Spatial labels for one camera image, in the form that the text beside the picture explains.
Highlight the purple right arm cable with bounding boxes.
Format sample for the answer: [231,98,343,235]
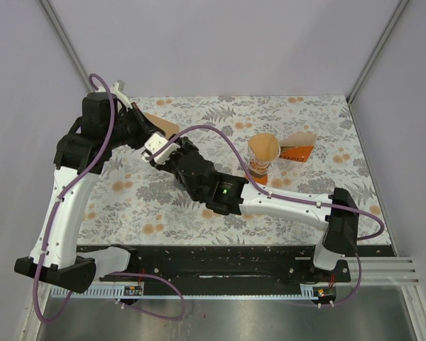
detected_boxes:
[145,124,385,308]

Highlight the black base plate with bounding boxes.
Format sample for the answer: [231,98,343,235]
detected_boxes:
[99,244,351,298]

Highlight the clear plastic dripper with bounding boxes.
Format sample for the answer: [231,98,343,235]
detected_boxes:
[247,147,280,169]

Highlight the orange coffee filter pack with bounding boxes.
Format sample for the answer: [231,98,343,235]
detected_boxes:
[279,131,317,163]

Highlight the brown paper coffee filter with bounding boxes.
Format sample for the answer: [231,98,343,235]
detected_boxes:
[248,133,280,162]

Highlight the aluminium frame rail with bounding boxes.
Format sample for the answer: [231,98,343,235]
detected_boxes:
[35,256,420,285]

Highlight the orange glass carafe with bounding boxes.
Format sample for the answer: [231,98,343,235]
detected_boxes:
[247,167,268,185]

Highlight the white slotted cable duct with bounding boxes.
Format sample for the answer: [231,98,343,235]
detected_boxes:
[71,281,327,302]

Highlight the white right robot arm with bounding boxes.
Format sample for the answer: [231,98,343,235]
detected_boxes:
[143,134,359,281]

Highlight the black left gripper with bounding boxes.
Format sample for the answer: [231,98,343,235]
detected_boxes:
[106,101,165,149]

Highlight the floral patterned tablecloth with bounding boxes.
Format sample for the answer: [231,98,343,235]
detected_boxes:
[78,95,391,245]

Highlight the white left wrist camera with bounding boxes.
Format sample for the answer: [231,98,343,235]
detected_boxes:
[109,80,132,108]

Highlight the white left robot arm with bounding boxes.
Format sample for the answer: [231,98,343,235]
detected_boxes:
[14,89,158,293]

